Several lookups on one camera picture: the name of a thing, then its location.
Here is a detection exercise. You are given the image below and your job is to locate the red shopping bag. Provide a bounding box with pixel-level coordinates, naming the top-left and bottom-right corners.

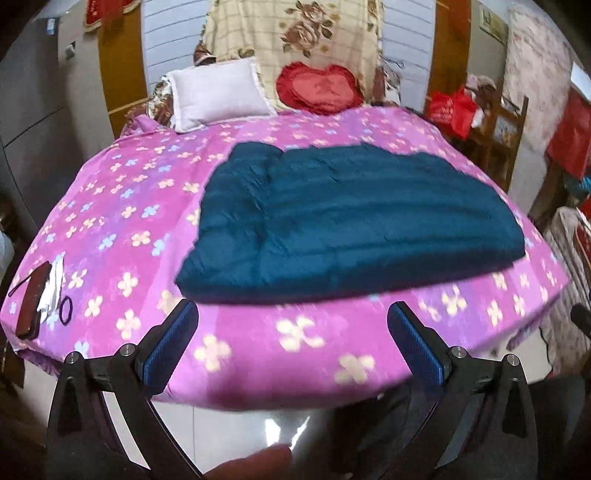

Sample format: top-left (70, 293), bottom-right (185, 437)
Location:
top-left (426, 86), bottom-right (478, 140)

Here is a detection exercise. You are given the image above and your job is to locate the white pillow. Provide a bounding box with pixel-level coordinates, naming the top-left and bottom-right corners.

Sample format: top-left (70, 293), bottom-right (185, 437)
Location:
top-left (167, 58), bottom-right (276, 133)

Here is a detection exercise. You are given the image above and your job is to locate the red hanging decoration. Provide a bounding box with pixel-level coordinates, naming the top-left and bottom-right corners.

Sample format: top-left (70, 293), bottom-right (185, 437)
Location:
top-left (83, 0), bottom-right (141, 32)

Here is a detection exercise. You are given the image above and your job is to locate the floral storage bag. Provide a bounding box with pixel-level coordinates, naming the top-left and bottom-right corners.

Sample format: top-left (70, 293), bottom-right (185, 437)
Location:
top-left (540, 207), bottom-right (590, 376)

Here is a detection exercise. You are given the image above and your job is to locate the beige floral quilt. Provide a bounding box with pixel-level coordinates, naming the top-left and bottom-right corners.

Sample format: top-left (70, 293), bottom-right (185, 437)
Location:
top-left (193, 0), bottom-right (403, 110)

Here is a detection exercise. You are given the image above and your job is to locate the wooden chair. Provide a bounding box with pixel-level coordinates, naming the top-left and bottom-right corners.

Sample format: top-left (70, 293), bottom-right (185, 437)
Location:
top-left (462, 80), bottom-right (529, 193)

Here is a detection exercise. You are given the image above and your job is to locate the red cloth at right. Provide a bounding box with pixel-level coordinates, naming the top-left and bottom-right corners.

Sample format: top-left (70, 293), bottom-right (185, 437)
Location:
top-left (546, 88), bottom-right (591, 180)

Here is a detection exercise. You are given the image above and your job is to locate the pink floral bed cover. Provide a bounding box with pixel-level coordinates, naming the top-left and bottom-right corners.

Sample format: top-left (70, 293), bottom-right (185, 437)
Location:
top-left (1, 107), bottom-right (569, 410)

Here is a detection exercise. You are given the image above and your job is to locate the teal down jacket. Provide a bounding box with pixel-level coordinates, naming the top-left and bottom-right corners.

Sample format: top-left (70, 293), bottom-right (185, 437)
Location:
top-left (175, 142), bottom-right (525, 305)

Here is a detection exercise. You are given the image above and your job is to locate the floral curtain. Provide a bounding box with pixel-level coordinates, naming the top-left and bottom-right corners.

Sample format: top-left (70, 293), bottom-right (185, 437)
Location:
top-left (504, 3), bottom-right (573, 153)

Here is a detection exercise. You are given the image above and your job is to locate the dark red phone case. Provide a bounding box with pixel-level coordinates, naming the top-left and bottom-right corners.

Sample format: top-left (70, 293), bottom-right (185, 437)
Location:
top-left (15, 261), bottom-right (52, 340)

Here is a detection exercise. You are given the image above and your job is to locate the red heart cushion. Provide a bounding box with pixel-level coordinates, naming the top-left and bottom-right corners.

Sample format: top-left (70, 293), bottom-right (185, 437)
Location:
top-left (276, 62), bottom-right (363, 115)

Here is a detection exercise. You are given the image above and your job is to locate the grey cabinet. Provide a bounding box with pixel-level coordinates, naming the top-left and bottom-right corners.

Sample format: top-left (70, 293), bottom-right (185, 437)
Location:
top-left (1, 3), bottom-right (113, 240)

